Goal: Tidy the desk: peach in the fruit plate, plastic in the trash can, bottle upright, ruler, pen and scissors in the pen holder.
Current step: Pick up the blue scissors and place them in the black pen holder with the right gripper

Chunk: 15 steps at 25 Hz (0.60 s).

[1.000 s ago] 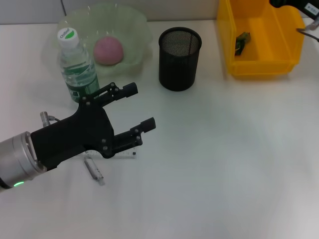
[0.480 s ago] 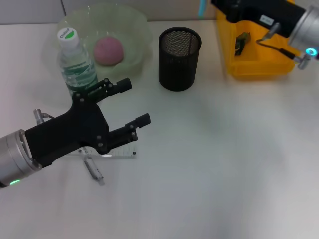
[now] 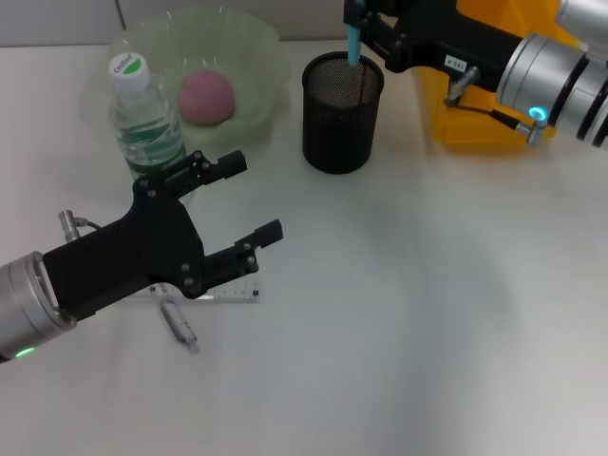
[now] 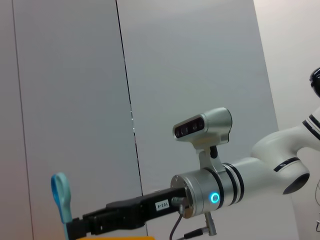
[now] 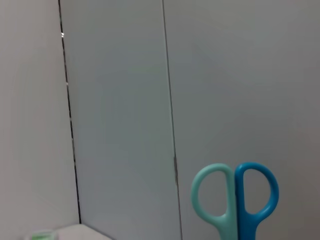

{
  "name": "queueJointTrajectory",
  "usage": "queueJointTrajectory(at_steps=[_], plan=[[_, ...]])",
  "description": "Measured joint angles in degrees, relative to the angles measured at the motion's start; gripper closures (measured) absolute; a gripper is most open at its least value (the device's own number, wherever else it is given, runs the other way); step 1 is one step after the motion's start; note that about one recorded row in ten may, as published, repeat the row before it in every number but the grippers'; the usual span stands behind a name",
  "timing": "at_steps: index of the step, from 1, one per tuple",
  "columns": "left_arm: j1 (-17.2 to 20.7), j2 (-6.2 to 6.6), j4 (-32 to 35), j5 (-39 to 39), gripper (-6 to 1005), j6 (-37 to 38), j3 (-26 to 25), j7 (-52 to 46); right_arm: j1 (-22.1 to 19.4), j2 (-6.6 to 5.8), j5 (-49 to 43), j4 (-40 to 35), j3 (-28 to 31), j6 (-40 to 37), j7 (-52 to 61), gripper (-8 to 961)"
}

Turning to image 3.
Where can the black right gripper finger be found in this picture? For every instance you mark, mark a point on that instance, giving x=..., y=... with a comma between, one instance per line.
x=385, y=43
x=387, y=7

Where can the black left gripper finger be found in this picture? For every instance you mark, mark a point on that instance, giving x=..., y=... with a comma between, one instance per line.
x=230, y=164
x=268, y=233

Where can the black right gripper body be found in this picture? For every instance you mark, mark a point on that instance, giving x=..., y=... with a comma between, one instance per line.
x=456, y=43

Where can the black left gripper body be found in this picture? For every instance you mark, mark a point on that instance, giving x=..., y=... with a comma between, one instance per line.
x=142, y=247

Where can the blue scissors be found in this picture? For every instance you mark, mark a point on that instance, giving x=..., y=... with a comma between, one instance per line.
x=355, y=43

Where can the pink peach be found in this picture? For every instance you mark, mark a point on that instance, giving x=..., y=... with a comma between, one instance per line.
x=206, y=97

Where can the clear water bottle green label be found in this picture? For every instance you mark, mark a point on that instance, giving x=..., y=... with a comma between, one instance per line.
x=142, y=119

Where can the silver right arm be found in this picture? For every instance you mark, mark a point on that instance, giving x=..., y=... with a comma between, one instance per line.
x=546, y=71

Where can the white and silver left arm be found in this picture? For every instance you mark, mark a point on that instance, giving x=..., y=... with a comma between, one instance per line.
x=24, y=304

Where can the clear plastic ruler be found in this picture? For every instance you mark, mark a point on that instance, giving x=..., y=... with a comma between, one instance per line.
x=233, y=293

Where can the grey pen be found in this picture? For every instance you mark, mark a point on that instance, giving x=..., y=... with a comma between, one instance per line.
x=178, y=323

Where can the black mesh pen holder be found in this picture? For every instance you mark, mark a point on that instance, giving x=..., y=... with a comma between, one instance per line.
x=339, y=133

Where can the green translucent fruit bowl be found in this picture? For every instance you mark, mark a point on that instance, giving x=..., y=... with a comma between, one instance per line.
x=256, y=57

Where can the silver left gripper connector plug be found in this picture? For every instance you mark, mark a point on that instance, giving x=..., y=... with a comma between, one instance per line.
x=69, y=223

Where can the yellow plastic bin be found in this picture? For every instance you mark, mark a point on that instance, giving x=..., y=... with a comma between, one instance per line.
x=475, y=128

